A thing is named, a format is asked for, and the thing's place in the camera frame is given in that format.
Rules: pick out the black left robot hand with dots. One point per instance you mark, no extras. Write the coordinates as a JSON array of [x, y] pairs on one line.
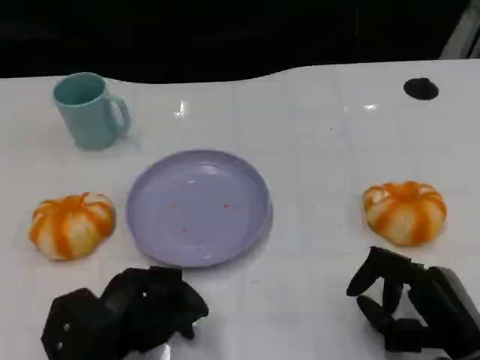
[[150, 300]]

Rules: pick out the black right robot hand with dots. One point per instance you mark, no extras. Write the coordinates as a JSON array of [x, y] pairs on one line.
[[431, 300]]

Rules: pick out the orange and white bread roll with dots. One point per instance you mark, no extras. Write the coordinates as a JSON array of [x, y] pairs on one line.
[[405, 213], [71, 227]]

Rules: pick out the lilac plate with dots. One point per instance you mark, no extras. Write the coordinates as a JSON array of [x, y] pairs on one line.
[[198, 208]]

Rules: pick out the pale green mug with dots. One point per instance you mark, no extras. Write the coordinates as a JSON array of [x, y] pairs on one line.
[[88, 112]]

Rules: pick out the black round table grommet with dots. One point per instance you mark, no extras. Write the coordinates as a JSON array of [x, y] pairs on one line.
[[420, 89]]

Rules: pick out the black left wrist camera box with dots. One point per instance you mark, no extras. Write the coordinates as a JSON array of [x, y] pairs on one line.
[[75, 326]]

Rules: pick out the grey metal frame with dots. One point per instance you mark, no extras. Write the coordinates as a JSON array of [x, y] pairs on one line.
[[463, 33]]

